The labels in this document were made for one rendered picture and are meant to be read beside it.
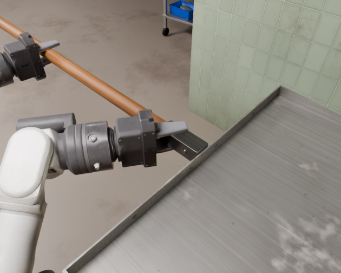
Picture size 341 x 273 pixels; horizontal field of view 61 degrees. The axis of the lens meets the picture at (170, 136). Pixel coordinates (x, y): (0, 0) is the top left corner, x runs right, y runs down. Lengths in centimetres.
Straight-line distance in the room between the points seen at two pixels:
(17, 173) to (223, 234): 32
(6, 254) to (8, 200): 8
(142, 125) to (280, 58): 143
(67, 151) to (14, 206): 11
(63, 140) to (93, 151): 5
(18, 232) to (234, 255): 32
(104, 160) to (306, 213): 33
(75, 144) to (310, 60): 146
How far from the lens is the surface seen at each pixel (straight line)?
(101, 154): 49
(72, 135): 50
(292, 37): 176
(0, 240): 51
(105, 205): 192
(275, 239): 46
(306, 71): 178
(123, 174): 204
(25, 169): 49
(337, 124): 67
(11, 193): 49
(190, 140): 50
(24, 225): 51
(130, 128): 49
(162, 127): 51
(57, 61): 78
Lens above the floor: 159
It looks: 44 degrees down
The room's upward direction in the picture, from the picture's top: straight up
